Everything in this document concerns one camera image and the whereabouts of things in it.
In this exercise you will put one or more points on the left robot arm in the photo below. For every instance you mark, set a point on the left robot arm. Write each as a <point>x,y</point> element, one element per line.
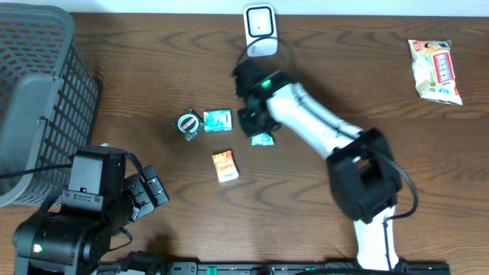
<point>73,228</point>

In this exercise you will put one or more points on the white yellow chip bag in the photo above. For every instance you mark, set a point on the white yellow chip bag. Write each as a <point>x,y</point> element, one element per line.
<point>433,71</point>

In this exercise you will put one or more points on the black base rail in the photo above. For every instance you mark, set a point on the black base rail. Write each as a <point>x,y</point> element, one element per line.
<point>193,268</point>

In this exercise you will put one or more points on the white barcode scanner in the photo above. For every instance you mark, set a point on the white barcode scanner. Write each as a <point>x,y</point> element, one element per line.
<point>260,30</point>

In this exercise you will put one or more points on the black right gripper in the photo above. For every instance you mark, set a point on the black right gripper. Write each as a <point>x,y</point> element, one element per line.
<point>247,127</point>

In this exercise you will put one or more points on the teal white snack packet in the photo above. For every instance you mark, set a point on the teal white snack packet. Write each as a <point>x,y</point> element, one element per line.
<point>262,139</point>

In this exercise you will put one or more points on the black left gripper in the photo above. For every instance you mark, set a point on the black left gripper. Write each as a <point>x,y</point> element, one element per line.
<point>153,186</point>

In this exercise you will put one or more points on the orange snack packet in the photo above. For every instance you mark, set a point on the orange snack packet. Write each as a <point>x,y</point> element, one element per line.
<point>225,166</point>

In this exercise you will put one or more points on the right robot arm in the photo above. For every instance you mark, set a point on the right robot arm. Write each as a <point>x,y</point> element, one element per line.
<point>362,178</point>

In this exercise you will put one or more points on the dark grey plastic basket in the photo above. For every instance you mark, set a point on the dark grey plastic basket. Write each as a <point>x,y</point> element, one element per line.
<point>49,101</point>

